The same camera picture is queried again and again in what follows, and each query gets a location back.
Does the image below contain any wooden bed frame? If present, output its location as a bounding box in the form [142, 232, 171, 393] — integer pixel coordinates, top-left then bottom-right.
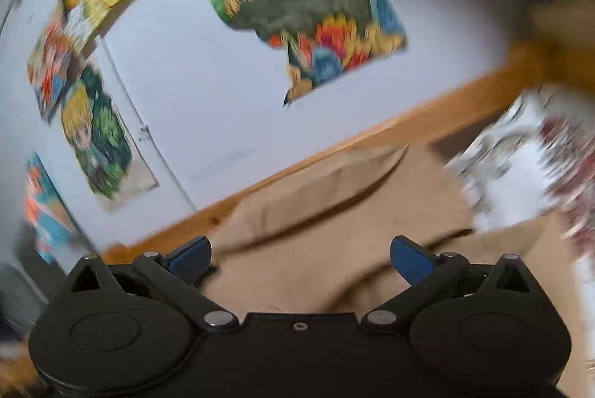
[100, 1, 595, 264]

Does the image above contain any red cartoon wall poster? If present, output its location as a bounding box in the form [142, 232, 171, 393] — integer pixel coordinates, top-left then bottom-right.
[27, 5, 99, 124]

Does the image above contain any floral satin blanket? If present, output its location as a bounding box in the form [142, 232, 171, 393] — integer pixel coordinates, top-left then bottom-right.
[444, 84, 595, 380]

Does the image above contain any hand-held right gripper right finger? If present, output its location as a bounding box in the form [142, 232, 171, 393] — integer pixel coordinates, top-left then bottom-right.
[360, 234, 542, 331]

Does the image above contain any orange-haired cartoon girl poster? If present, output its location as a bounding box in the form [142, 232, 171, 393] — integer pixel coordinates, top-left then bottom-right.
[23, 151, 81, 267]

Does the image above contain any blond cartoon child poster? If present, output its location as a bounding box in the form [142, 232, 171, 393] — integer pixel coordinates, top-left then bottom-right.
[59, 54, 160, 212]

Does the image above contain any tan pillow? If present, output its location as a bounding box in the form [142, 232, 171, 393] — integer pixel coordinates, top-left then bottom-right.
[200, 142, 591, 398]

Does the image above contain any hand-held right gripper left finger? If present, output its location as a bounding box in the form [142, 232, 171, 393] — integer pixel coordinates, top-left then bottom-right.
[56, 235, 240, 331]

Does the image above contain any white wall pipe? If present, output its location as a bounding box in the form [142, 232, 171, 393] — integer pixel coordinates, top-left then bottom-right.
[95, 33, 198, 213]

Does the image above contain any landscape wall poster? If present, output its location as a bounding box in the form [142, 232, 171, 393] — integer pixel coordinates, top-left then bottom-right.
[187, 0, 411, 107]

